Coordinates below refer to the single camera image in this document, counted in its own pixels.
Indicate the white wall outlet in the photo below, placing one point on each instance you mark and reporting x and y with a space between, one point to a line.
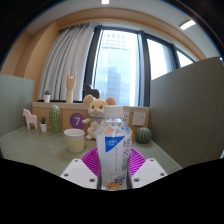
126 117
139 118

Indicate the round purple number sign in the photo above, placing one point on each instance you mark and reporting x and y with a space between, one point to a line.
76 120

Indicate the round green cactus figure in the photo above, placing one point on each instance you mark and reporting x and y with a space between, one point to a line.
143 135

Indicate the pink toy horse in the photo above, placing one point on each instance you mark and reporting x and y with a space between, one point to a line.
30 117

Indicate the small potted plant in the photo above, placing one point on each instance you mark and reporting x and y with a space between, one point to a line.
47 97
43 126

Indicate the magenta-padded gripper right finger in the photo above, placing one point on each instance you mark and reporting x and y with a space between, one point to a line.
150 170

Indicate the plush mouse toy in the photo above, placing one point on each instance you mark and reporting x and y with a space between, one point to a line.
96 106

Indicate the wooden desk ledge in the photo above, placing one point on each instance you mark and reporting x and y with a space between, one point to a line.
66 108

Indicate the grey-green desk partition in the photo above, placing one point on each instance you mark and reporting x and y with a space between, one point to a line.
15 103
186 113

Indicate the black cat figure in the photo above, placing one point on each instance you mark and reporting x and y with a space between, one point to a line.
89 91

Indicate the tall green cactus figure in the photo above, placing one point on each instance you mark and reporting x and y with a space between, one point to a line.
55 119

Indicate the pale yellow cup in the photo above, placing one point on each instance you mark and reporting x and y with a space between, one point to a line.
74 141

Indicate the grey window curtain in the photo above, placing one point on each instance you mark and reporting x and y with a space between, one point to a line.
65 63

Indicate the wooden hand figure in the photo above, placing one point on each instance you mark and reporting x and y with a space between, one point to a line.
70 85

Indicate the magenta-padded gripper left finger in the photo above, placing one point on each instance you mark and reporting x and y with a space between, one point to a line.
78 171

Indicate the clear plastic water bottle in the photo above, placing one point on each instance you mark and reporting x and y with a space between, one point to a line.
113 150

